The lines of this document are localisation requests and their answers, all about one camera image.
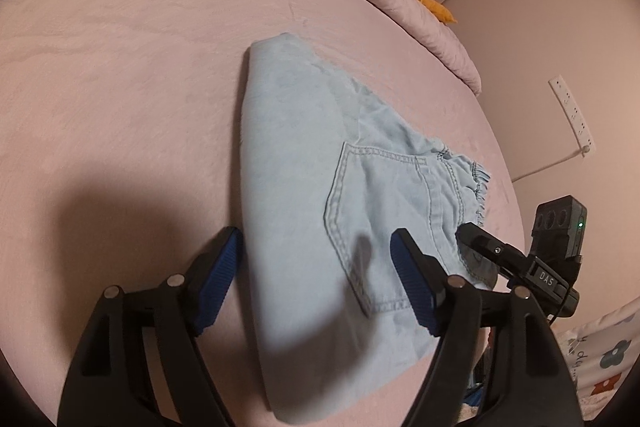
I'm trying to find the white power strip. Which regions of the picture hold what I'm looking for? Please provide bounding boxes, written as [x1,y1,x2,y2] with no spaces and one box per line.
[548,75,597,156]

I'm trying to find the light blue denim pants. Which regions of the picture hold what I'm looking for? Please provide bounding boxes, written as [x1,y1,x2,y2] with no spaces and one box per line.
[239,33,493,424]

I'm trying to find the white cable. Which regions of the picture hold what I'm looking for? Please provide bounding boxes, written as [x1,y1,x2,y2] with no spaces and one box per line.
[512,146,592,182]

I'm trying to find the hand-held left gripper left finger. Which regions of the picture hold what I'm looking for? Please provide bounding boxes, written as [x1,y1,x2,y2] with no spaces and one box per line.
[56,226,244,427]

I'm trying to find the pink bed sheet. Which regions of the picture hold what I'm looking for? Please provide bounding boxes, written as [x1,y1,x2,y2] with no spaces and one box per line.
[0,0,523,427]

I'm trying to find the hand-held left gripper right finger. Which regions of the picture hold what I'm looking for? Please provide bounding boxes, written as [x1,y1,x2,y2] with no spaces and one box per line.
[389,228,585,427]

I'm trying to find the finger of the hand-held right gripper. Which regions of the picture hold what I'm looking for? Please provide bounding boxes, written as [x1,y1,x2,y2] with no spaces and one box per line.
[456,222,532,281]

